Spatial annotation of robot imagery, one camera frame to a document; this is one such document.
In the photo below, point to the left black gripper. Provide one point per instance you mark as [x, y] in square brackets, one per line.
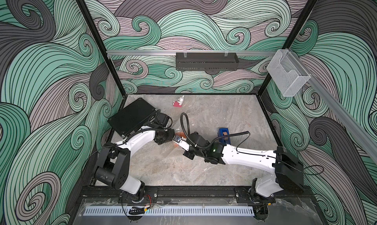
[171, 133]

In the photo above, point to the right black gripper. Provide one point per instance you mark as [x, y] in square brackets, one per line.
[187, 154]

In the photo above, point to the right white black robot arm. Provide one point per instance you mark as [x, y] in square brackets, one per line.
[285, 171]

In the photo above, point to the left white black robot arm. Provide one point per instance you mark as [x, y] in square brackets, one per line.
[113, 163]

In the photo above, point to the white bunny on pink base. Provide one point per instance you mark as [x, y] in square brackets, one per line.
[179, 102]

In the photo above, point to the black hard case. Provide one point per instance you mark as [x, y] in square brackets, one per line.
[132, 117]

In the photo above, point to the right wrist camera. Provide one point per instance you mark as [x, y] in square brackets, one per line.
[182, 142]

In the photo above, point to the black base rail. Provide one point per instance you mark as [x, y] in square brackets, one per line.
[165, 194]

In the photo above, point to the white slotted cable duct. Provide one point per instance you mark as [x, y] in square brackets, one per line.
[172, 211]

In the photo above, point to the black wall-mounted tray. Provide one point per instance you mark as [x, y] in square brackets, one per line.
[209, 62]

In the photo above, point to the aluminium wall rail back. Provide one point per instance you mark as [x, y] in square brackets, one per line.
[148, 52]

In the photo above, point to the aluminium wall rail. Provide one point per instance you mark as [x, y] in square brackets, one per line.
[148, 52]
[335, 92]

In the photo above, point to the clear acrylic wall holder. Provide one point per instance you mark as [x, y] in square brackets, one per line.
[288, 72]

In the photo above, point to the aluminium wall rail right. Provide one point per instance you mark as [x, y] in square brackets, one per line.
[335, 92]

